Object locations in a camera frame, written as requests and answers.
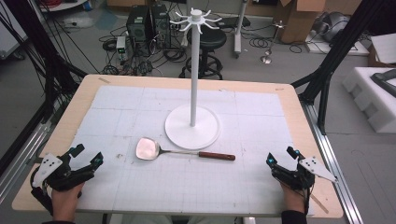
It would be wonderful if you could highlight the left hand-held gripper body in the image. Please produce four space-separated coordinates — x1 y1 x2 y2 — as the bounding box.
31 152 96 192

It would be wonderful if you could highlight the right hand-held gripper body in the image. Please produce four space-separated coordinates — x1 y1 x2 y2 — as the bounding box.
271 156 339 191

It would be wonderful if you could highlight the metal spatula with wooden handle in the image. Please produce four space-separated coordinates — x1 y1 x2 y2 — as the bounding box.
135 136 236 161

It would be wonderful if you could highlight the white hook stand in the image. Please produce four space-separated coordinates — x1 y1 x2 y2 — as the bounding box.
163 7 223 151

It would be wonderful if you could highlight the person's right hand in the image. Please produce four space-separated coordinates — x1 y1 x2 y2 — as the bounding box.
279 182 306 215

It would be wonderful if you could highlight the person's left hand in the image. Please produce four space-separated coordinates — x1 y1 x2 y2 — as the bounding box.
50 181 85 223

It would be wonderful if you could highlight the white gridded mat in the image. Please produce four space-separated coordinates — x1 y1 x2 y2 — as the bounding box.
74 85 315 217

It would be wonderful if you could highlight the white foam block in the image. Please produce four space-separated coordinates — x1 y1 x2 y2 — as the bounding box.
341 66 396 134

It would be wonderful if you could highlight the thin metal floor stand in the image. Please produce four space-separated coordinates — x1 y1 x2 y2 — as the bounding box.
260 20 287 65

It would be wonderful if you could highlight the small grey power supply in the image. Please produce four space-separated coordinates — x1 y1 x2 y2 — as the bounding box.
115 35 128 62

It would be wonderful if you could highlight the black curved object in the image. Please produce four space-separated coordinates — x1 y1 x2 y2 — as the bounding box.
369 68 396 98

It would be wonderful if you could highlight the cardboard box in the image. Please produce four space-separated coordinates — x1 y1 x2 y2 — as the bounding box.
273 0 329 45

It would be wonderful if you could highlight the grey rounded device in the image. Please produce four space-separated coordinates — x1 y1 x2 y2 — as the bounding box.
313 11 351 43

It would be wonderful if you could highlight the black round stool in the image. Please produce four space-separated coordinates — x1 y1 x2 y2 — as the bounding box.
178 27 228 80

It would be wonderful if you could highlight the white box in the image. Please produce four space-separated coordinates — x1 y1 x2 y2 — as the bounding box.
369 32 396 65

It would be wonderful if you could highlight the black computer tower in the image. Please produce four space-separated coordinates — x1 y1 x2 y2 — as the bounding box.
125 5 151 43
150 4 172 49

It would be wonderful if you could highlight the aluminium rail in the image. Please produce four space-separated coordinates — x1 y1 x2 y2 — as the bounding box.
0 119 52 204
301 101 364 224

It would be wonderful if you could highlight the black metal frame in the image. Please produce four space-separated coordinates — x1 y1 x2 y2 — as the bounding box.
290 0 389 135
0 0 89 175

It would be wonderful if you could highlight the tangle of black floor cables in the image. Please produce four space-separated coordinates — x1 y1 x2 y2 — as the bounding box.
98 26 191 77

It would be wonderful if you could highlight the white stand post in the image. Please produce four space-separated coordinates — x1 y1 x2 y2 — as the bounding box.
233 0 249 59

